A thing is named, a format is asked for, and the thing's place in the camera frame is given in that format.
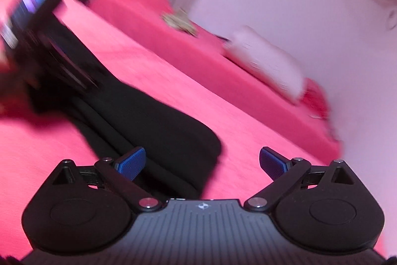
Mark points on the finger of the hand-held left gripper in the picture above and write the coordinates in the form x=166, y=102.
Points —
x=83, y=72

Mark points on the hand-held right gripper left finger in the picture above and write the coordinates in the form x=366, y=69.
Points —
x=131, y=161

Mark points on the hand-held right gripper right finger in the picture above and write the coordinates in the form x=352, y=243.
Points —
x=273, y=161

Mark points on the black knit pants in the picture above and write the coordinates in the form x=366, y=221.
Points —
x=149, y=134

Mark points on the bed with pink blanket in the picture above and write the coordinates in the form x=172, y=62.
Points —
x=173, y=91

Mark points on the cream embossed pillow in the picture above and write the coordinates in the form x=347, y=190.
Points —
x=266, y=63

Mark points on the bed with pink sheet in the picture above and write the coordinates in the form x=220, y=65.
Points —
x=217, y=78

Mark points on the beige crumpled cloth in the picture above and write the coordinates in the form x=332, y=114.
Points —
x=180, y=24

